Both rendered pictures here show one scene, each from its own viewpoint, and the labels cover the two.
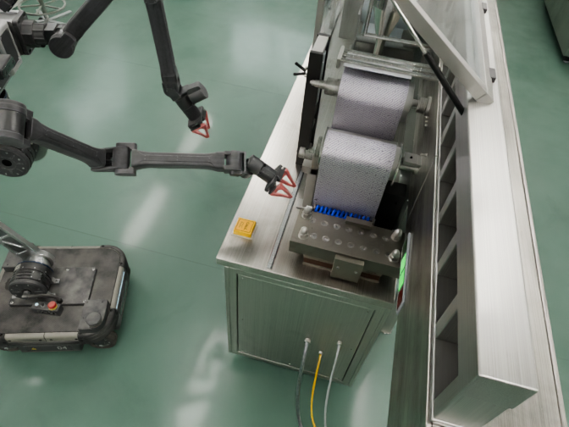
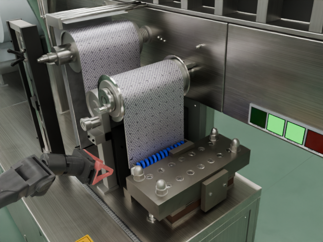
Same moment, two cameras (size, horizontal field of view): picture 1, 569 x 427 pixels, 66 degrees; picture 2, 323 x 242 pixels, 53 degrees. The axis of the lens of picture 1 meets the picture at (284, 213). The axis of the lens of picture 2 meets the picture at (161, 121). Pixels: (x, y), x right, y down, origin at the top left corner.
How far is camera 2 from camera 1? 86 cm
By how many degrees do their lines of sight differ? 41
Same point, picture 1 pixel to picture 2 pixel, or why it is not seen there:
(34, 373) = not seen: outside the picture
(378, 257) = (227, 156)
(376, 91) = (109, 33)
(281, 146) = not seen: hidden behind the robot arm
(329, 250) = (195, 182)
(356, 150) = (146, 76)
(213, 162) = (9, 187)
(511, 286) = not seen: outside the picture
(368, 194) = (173, 116)
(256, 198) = (57, 220)
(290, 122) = (7, 147)
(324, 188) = (135, 139)
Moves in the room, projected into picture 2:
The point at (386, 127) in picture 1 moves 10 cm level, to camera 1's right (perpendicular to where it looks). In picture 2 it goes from (132, 64) to (150, 57)
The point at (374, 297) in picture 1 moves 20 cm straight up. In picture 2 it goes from (247, 196) to (254, 146)
